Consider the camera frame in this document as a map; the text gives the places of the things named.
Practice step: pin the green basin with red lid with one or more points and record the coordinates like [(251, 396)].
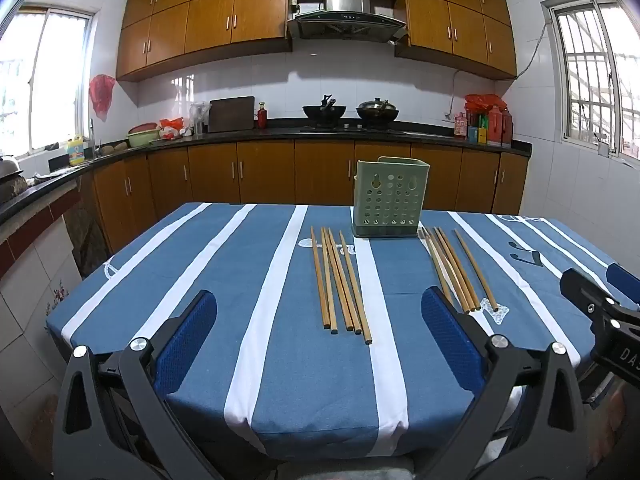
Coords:
[(142, 137)]

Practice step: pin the barred window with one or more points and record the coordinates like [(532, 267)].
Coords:
[(590, 70)]

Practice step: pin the black gas stove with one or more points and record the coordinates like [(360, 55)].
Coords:
[(350, 129)]

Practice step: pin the wooden lower cabinets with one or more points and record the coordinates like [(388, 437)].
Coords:
[(265, 170)]

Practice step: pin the black wok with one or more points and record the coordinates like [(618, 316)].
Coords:
[(324, 112)]

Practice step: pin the lidded wok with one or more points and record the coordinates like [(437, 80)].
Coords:
[(377, 110)]

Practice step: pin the small red bottle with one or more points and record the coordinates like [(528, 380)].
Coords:
[(262, 117)]

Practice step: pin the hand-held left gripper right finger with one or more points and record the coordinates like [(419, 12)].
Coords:
[(447, 340)]

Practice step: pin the yellow green seasoning box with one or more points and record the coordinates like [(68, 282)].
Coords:
[(477, 132)]

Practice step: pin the clear glass jars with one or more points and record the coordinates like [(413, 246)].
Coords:
[(200, 120)]

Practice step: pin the crumpled red plastic bag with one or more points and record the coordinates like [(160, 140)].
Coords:
[(480, 102)]

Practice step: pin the silver pot lid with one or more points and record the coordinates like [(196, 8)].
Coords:
[(7, 167)]

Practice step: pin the red oil jug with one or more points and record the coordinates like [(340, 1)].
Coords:
[(507, 127), (495, 127)]

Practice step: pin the hanging red plastic bag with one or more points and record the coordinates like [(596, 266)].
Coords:
[(102, 92)]

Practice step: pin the pink bottle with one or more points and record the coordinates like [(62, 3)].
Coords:
[(460, 127)]

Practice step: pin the metal faucet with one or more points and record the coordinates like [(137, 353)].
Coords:
[(93, 140)]

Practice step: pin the wooden upper cabinet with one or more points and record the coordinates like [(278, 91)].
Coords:
[(200, 15), (450, 15)]

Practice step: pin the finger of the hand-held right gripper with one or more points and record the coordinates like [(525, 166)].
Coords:
[(582, 292), (622, 280)]

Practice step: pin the yellow detergent bottle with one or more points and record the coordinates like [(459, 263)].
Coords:
[(76, 152)]

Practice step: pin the green perforated utensil holder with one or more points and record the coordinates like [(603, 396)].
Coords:
[(387, 200)]

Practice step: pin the black kitchen countertop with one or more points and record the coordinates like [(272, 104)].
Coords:
[(225, 136)]

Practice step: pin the dark wooden cutting board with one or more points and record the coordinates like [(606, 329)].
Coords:
[(230, 115)]

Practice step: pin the orange plastic bag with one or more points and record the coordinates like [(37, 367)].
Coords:
[(171, 127)]

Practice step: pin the sliding glass window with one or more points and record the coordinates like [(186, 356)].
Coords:
[(50, 85)]

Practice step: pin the blue white striped tablecloth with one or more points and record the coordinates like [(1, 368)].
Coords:
[(225, 280)]

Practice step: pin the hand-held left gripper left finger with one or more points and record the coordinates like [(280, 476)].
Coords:
[(185, 340)]

